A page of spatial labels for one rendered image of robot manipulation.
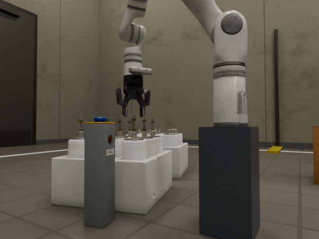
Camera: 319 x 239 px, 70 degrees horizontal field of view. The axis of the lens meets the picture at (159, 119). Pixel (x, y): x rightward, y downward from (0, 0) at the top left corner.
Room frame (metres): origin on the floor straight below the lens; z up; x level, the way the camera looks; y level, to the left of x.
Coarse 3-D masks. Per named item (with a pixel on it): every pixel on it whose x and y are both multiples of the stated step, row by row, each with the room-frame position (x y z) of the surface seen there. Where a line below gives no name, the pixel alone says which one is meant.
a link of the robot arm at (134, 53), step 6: (138, 24) 0.86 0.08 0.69; (144, 30) 0.86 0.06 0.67; (138, 36) 0.86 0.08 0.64; (144, 36) 0.86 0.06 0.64; (138, 42) 0.87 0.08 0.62; (126, 48) 0.85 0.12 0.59; (132, 48) 0.84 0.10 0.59; (138, 48) 0.85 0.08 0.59; (126, 54) 0.85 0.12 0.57; (132, 54) 0.84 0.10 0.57; (138, 54) 0.85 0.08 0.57; (126, 60) 0.85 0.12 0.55; (132, 60) 0.84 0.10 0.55; (138, 60) 0.85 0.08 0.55
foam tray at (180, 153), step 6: (180, 144) 1.56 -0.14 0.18; (186, 144) 1.60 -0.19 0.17; (174, 150) 1.32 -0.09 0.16; (180, 150) 1.34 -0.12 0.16; (186, 150) 1.60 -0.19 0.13; (174, 156) 1.32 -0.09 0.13; (180, 156) 1.34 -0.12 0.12; (186, 156) 1.60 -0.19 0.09; (174, 162) 1.32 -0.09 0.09; (180, 162) 1.34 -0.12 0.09; (186, 162) 1.60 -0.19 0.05; (174, 168) 1.32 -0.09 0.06; (180, 168) 1.34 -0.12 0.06; (186, 168) 1.60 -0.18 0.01; (174, 174) 1.32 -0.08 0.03; (180, 174) 1.34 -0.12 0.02
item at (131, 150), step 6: (126, 144) 0.84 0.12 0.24; (132, 144) 0.83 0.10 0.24; (138, 144) 0.83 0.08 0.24; (144, 144) 0.86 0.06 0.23; (126, 150) 0.84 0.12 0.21; (132, 150) 0.83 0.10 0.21; (138, 150) 0.83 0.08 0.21; (144, 150) 0.86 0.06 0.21; (126, 156) 0.84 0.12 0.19; (132, 156) 0.83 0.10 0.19; (138, 156) 0.84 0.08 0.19; (144, 156) 0.86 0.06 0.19
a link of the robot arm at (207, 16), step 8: (184, 0) 0.69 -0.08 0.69; (192, 0) 0.68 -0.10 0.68; (200, 0) 0.68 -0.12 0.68; (208, 0) 0.69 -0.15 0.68; (192, 8) 0.70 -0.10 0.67; (200, 8) 0.69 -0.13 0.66; (208, 8) 0.69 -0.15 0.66; (216, 8) 0.70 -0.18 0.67; (200, 16) 0.71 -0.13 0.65; (208, 16) 0.70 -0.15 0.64; (216, 16) 0.70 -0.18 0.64; (208, 24) 0.71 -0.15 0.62; (208, 32) 0.71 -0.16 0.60
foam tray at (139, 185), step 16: (64, 160) 0.88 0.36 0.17; (80, 160) 0.86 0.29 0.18; (128, 160) 0.82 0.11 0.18; (144, 160) 0.82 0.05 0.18; (160, 160) 0.96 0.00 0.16; (64, 176) 0.88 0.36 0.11; (80, 176) 0.86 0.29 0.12; (128, 176) 0.80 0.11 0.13; (144, 176) 0.79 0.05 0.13; (160, 176) 0.96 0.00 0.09; (64, 192) 0.88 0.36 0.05; (80, 192) 0.86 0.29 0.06; (128, 192) 0.80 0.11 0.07; (144, 192) 0.79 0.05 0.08; (160, 192) 0.96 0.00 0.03; (128, 208) 0.80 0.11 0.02; (144, 208) 0.79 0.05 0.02
